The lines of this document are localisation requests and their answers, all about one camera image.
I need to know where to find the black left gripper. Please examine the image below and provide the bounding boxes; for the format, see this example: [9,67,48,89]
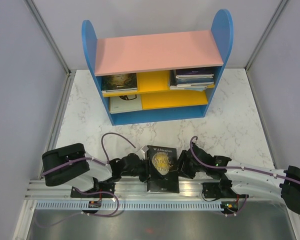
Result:
[121,156,165,183]

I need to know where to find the black W.S. book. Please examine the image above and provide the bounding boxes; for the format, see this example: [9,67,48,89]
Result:
[145,145,180,194]

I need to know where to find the grey book with letter G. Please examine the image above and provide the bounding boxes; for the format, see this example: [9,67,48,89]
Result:
[109,94,143,114]

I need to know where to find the teal ocean cover book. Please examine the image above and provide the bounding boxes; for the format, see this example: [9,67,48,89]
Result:
[169,84,215,90]

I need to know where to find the yellow book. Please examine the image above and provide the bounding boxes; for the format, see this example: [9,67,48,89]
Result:
[101,89,138,97]

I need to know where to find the dark navy book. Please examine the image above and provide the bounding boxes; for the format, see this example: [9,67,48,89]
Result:
[175,77,214,85]

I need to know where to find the green forest cover book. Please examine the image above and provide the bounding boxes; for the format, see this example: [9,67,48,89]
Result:
[101,73,138,93]

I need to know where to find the purple Robinson Crusoe book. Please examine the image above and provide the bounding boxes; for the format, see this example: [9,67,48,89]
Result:
[174,68,214,79]

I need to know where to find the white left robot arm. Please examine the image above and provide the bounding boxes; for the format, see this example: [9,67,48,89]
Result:
[42,143,150,198]

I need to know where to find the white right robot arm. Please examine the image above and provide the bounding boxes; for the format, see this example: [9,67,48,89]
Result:
[177,145,300,215]

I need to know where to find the light blue book with barcode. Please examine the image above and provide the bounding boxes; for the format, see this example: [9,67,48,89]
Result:
[188,86,207,92]

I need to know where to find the blue pink yellow bookshelf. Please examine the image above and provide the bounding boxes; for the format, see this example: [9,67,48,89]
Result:
[81,9,234,126]

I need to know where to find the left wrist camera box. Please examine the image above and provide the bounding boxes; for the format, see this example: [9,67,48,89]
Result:
[136,146,148,159]

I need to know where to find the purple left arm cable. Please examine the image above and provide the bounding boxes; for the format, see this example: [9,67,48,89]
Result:
[41,132,137,177]

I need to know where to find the white slotted cable duct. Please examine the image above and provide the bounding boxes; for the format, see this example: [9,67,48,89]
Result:
[35,199,224,211]

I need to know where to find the aluminium frame rail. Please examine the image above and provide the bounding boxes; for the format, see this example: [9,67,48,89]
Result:
[24,177,286,201]

